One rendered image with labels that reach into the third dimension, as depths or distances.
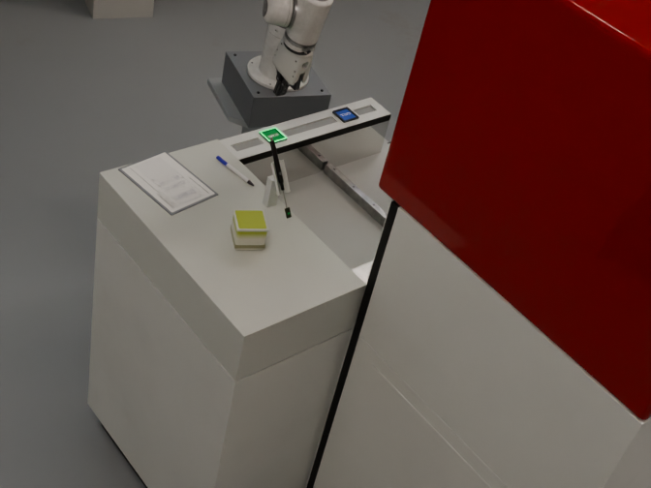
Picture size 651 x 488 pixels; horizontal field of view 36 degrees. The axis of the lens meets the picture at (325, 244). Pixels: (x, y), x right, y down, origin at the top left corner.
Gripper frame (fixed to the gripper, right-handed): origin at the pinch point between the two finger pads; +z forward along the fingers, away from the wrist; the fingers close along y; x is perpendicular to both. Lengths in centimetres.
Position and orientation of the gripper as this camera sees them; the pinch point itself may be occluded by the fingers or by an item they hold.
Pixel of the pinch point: (281, 87)
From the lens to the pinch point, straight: 262.8
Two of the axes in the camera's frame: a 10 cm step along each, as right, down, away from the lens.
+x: -7.7, 3.0, -5.7
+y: -5.6, -7.4, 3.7
